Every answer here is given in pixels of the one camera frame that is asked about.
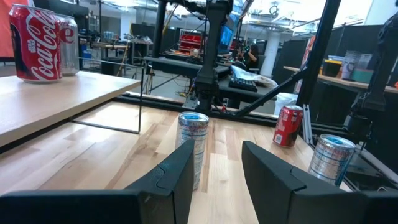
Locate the backlit keyboard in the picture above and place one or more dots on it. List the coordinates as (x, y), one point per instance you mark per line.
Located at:
(242, 84)

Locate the blue silver Red Bull can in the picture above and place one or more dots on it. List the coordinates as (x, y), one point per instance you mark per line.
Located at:
(194, 130)
(331, 158)

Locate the red storage bins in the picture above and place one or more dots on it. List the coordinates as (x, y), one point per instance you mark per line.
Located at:
(189, 42)

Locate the black yellow container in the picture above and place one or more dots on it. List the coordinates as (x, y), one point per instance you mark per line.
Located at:
(332, 68)

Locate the wooden workbench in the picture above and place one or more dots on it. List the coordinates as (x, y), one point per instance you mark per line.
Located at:
(357, 84)

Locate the clear plastic bag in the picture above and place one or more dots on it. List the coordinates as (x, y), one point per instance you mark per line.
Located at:
(255, 77)

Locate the wooden shelf black metal frame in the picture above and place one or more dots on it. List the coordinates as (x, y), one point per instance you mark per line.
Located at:
(46, 99)

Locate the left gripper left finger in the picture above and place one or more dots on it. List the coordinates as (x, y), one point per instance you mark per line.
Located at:
(93, 208)

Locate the teal box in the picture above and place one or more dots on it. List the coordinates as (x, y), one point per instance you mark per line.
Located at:
(362, 76)

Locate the gray desk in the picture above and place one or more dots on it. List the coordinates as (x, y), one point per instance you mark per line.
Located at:
(236, 96)
(174, 65)

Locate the red Coca-Cola can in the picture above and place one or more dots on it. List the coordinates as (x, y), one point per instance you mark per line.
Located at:
(35, 46)
(287, 127)

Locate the silver Diet Coke can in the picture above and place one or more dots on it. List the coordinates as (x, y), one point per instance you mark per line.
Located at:
(70, 46)

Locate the person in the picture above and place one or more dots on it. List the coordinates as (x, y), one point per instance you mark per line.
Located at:
(252, 56)

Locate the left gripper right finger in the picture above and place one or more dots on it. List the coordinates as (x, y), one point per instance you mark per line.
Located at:
(311, 205)

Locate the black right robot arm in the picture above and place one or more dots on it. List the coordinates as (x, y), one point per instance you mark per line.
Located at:
(206, 62)

